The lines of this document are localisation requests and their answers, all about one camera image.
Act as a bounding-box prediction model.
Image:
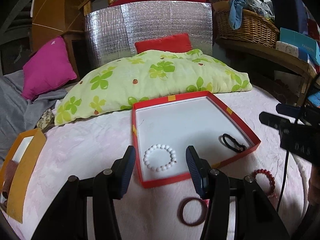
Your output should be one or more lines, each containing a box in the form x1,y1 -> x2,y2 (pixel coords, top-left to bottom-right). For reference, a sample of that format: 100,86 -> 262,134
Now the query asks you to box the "blue cloth in basket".
228,0 -> 248,30

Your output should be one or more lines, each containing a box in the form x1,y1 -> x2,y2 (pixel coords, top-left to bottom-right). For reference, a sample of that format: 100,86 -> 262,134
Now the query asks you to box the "magenta cushion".
21,36 -> 78,101

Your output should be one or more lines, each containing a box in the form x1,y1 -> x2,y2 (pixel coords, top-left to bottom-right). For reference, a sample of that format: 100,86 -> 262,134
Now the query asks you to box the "black hair tie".
218,133 -> 248,153

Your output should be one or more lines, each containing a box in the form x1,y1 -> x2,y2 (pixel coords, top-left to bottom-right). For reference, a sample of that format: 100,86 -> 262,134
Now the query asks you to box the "wooden shelf table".
215,37 -> 317,106

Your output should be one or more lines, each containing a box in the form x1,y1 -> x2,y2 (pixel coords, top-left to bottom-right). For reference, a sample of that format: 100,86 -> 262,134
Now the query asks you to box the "white bead bracelet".
143,143 -> 177,172

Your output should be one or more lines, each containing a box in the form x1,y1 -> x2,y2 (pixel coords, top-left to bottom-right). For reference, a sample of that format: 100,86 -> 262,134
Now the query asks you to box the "maroon hair tie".
177,197 -> 209,227

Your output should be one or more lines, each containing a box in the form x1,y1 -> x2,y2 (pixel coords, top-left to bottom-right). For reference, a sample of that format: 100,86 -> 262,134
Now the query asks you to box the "grey blanket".
0,70 -> 67,163

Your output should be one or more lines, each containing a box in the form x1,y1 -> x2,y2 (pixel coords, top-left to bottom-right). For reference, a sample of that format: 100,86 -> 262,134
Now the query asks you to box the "silver foil insulation sheet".
85,1 -> 213,69

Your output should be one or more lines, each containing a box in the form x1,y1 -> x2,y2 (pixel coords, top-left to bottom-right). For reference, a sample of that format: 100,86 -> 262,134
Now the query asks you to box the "teal cardboard box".
280,28 -> 319,65

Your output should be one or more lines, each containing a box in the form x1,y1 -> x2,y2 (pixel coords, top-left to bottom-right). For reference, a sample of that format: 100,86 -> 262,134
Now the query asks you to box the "red shallow box tray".
132,92 -> 261,188

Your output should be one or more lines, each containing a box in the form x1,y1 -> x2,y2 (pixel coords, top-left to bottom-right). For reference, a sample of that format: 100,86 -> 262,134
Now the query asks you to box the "red cushion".
135,33 -> 193,53

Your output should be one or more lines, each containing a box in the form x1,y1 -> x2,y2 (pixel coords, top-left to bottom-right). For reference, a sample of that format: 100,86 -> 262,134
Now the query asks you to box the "green clover print pillow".
54,49 -> 252,126

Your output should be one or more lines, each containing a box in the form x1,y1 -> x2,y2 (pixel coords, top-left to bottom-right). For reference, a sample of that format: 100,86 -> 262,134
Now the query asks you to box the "person right hand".
308,166 -> 320,206

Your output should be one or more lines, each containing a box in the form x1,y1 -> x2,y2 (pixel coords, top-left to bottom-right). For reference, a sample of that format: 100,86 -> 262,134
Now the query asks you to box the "brown wooden cabinet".
31,0 -> 84,51

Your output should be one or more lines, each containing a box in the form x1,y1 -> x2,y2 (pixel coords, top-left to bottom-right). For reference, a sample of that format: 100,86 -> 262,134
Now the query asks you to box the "dark red bead bracelet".
251,168 -> 276,198

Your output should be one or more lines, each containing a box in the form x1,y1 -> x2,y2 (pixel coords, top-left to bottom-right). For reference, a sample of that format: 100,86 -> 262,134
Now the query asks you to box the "wicker basket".
214,9 -> 279,48

